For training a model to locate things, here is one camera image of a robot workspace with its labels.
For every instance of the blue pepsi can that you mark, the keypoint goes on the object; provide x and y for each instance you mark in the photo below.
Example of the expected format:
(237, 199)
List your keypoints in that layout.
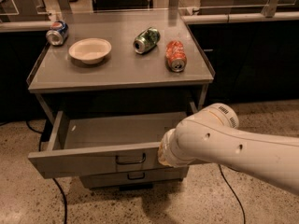
(58, 33)

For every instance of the grey counter rail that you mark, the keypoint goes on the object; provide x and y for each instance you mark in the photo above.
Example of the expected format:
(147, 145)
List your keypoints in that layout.
(237, 18)
(24, 26)

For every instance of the padded gripper body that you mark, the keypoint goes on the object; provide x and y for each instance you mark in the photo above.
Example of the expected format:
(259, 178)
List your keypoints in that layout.
(169, 150)

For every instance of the white bowl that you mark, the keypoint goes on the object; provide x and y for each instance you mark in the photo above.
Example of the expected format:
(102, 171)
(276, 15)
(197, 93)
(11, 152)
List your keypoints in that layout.
(90, 50)

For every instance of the grey drawer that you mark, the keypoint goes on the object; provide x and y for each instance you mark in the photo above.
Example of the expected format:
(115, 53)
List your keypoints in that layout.
(133, 178)
(80, 147)

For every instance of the grey top drawer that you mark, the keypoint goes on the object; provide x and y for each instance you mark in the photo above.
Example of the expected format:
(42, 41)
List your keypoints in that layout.
(80, 147)

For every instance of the grey counter rail right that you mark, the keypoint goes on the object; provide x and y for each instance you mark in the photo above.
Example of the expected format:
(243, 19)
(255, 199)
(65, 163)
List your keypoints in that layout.
(237, 18)

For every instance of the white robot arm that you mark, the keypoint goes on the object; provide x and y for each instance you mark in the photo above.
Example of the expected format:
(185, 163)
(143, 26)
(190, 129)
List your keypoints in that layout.
(212, 135)

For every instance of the grey counter rail left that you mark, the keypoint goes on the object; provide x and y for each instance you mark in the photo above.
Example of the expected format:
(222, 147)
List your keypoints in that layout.
(24, 26)

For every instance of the grey drawer cabinet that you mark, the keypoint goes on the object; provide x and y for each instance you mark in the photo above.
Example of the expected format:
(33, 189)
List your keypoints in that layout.
(124, 82)

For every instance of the grey bottom drawer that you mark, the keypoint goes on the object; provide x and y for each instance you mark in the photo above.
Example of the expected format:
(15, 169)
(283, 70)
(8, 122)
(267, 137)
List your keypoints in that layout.
(133, 178)

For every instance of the red crushed soda can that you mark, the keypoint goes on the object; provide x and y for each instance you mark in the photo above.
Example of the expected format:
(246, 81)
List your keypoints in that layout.
(175, 56)

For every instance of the black top drawer handle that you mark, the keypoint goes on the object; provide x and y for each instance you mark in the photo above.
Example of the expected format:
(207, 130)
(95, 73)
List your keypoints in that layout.
(130, 160)

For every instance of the green soda can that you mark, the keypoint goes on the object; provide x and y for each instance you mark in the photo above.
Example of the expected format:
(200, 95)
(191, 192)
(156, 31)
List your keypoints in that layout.
(146, 41)

